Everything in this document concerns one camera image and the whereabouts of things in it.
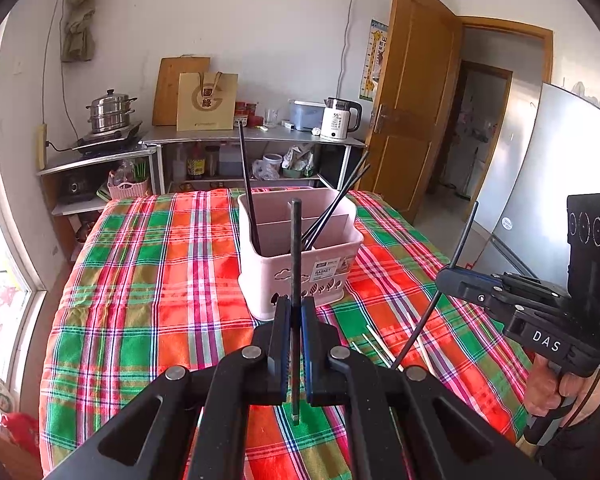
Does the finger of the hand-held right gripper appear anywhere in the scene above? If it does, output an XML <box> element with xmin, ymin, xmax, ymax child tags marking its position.
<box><xmin>435</xmin><ymin>267</ymin><xmax>567</xmax><ymax>319</ymax></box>
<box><xmin>490</xmin><ymin>272</ymin><xmax>572</xmax><ymax>299</ymax></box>

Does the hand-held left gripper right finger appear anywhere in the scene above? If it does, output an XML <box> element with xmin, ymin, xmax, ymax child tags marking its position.
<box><xmin>300</xmin><ymin>295</ymin><xmax>556</xmax><ymax>480</ymax></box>

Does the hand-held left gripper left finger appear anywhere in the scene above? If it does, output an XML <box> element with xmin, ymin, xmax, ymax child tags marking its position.
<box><xmin>45</xmin><ymin>295</ymin><xmax>293</xmax><ymax>480</ymax></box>

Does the pink plastic basket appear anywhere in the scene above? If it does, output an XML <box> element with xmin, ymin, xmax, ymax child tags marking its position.
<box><xmin>237</xmin><ymin>186</ymin><xmax>365</xmax><ymax>321</ymax></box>

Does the bunch of black chopsticks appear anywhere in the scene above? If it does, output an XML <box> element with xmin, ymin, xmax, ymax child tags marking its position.
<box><xmin>300</xmin><ymin>150</ymin><xmax>372</xmax><ymax>252</ymax></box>

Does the person's right forearm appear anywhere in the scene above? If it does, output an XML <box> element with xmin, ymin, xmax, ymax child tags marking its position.
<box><xmin>520</xmin><ymin>400</ymin><xmax>600</xmax><ymax>480</ymax></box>

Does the person's right hand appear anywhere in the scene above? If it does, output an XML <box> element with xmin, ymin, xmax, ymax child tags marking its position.
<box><xmin>524</xmin><ymin>355</ymin><xmax>600</xmax><ymax>418</ymax></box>

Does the silver refrigerator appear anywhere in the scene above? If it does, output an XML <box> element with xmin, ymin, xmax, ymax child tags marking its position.
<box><xmin>472</xmin><ymin>82</ymin><xmax>600</xmax><ymax>286</ymax></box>

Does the plaid tablecloth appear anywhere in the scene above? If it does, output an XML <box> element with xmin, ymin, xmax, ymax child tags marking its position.
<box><xmin>39</xmin><ymin>189</ymin><xmax>536</xmax><ymax>480</ymax></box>

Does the wooden door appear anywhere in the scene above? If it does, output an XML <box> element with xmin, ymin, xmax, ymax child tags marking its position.
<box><xmin>365</xmin><ymin>0</ymin><xmax>463</xmax><ymax>223</ymax></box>

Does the crumpled plastic bag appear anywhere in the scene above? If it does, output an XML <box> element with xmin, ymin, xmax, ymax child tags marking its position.
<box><xmin>280</xmin><ymin>144</ymin><xmax>317</xmax><ymax>178</ymax></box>

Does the dark sauce bottle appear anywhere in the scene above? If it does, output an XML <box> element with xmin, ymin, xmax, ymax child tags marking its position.
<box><xmin>186</xmin><ymin>142</ymin><xmax>206</xmax><ymax>180</ymax></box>

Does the metal shelf table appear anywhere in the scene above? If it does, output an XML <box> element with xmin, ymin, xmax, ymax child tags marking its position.
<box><xmin>140</xmin><ymin>126</ymin><xmax>368</xmax><ymax>193</ymax></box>

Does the white electric kettle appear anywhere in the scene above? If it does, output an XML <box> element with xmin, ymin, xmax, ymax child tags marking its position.
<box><xmin>320</xmin><ymin>97</ymin><xmax>363</xmax><ymax>142</ymax></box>

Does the small pink basket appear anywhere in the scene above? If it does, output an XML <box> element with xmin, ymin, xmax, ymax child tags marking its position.
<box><xmin>107</xmin><ymin>170</ymin><xmax>151</xmax><ymax>200</ymax></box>

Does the clear plastic container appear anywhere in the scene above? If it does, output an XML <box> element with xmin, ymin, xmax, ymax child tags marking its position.
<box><xmin>287</xmin><ymin>99</ymin><xmax>327</xmax><ymax>131</ymax></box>

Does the brown paper bag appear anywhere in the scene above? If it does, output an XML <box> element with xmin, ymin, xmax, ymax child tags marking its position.
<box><xmin>176</xmin><ymin>71</ymin><xmax>239</xmax><ymax>132</ymax></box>

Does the black induction cooker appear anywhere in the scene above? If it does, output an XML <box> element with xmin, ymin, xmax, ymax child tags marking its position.
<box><xmin>72</xmin><ymin>121</ymin><xmax>146</xmax><ymax>155</ymax></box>

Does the low metal rack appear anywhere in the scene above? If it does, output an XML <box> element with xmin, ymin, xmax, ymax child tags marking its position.
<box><xmin>36</xmin><ymin>145</ymin><xmax>158</xmax><ymax>217</ymax></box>

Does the wooden cutting board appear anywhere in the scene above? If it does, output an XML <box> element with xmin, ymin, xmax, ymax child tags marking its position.
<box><xmin>152</xmin><ymin>56</ymin><xmax>212</xmax><ymax>127</ymax></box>

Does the steel steamer pot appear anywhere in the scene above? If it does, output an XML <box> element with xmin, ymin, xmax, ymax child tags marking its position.
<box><xmin>86</xmin><ymin>89</ymin><xmax>137</xmax><ymax>135</ymax></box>

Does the beige power strip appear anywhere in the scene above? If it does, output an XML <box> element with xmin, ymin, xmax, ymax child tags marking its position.
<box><xmin>36</xmin><ymin>123</ymin><xmax>48</xmax><ymax>171</ymax></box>

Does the beige hanging cloth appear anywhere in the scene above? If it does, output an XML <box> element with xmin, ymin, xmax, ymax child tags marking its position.
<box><xmin>62</xmin><ymin>0</ymin><xmax>101</xmax><ymax>63</ymax></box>

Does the wall poster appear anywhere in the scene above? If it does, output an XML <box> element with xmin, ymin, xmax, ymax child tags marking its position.
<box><xmin>358</xmin><ymin>19</ymin><xmax>390</xmax><ymax>102</ymax></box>

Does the wooden door frame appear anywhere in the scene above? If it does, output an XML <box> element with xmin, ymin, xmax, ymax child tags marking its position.
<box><xmin>457</xmin><ymin>16</ymin><xmax>553</xmax><ymax>231</ymax></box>

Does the white window frame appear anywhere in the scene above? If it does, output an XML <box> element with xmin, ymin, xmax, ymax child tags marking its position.
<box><xmin>0</xmin><ymin>25</ymin><xmax>48</xmax><ymax>411</ymax></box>

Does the black power cable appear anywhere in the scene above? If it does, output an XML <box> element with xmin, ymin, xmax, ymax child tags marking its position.
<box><xmin>41</xmin><ymin>0</ymin><xmax>81</xmax><ymax>140</ymax></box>

